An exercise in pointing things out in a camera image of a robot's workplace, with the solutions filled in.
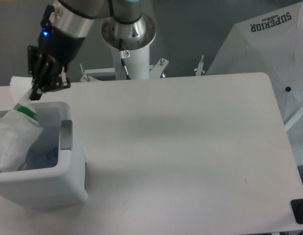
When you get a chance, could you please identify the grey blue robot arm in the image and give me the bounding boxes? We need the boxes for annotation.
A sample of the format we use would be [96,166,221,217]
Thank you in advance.
[27,0,156,100]

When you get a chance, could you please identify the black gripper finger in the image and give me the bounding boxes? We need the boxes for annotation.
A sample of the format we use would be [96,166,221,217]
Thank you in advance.
[40,67,71,93]
[27,45,44,101]

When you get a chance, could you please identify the black cable on pedestal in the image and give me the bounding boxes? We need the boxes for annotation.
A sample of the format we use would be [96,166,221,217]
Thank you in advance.
[118,38,131,80]

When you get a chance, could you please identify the white plastic trash can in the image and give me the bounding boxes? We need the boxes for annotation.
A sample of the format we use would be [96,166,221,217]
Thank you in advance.
[0,101,88,209]

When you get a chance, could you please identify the white metal base frame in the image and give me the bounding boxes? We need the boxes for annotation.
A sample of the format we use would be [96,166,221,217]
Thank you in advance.
[79,55,206,83]

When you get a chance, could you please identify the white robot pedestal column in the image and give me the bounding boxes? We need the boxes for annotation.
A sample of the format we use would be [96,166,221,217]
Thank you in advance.
[110,46,150,80]

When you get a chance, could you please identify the clear plastic water bottle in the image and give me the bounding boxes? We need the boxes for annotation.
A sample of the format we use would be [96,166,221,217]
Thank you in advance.
[18,108,60,171]

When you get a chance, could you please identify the white Superior umbrella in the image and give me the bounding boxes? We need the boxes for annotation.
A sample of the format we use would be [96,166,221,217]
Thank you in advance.
[205,1,303,167]

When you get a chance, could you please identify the white plastic bag green strip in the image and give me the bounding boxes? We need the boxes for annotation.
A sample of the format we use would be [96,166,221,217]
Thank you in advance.
[0,76,43,172]

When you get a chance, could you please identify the black device at table edge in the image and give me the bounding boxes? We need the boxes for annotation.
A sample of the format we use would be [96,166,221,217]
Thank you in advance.
[290,199,303,224]

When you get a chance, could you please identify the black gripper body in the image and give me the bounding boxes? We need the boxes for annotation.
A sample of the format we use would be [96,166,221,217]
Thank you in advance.
[37,23,85,82]

